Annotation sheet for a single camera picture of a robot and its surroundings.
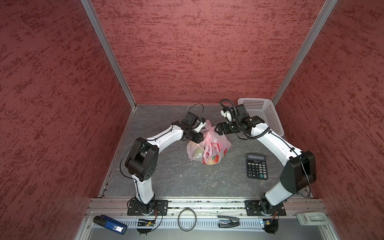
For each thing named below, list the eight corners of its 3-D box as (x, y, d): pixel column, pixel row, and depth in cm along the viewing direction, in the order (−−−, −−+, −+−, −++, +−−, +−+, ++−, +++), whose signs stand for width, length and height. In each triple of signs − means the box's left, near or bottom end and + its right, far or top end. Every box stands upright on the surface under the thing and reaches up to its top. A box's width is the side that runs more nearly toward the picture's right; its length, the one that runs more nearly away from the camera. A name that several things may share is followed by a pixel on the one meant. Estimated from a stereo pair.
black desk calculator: (247, 177, 87) (248, 175, 84) (245, 154, 96) (247, 151, 93) (266, 180, 86) (269, 178, 83) (263, 156, 95) (265, 154, 92)
